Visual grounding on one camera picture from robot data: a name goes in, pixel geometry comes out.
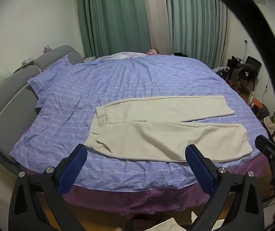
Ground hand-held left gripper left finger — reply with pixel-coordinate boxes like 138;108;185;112
8;144;88;231

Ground white cloth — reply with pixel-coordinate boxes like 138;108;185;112
147;218;188;231

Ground thick black cable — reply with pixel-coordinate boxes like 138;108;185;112
192;0;275;231

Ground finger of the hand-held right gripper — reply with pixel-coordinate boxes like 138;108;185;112
255;134;275;167

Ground beige sheer curtain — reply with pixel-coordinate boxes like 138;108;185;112
140;0;172;55

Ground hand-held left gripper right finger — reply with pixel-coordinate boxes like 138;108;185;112
185;144;265;231

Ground cream pants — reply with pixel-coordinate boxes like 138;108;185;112
85;96;253;162

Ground pink white quilt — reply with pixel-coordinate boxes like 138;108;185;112
96;52;150;60

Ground grey padded headboard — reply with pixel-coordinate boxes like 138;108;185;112
0;45;85;171

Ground red stool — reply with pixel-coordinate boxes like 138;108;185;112
251;98;270;118

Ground black folding chair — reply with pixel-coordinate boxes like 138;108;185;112
239;56;262;94

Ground purple bed sheet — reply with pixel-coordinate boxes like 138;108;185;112
17;153;273;216

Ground lilac striped blanket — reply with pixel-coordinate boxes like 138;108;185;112
9;52;269;193

